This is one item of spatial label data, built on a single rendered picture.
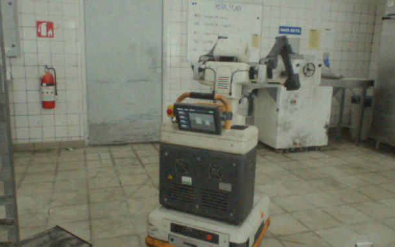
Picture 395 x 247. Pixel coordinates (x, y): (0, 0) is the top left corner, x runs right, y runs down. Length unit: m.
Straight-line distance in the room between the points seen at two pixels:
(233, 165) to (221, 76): 0.61
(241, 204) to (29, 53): 3.37
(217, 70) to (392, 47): 3.18
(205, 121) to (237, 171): 0.32
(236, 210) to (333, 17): 4.50
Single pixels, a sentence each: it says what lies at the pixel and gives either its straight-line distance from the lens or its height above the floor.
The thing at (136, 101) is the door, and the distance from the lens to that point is 4.67.
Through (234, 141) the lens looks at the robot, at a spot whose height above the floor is 0.76.
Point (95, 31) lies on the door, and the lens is 4.58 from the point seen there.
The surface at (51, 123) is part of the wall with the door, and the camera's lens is 4.63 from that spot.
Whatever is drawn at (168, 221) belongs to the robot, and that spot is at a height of 0.26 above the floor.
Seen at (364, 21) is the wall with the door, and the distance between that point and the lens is 6.38.
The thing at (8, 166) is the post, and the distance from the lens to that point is 1.35.
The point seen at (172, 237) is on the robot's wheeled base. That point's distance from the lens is 2.08.
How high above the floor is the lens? 1.20
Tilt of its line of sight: 11 degrees down
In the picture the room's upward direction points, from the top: 1 degrees clockwise
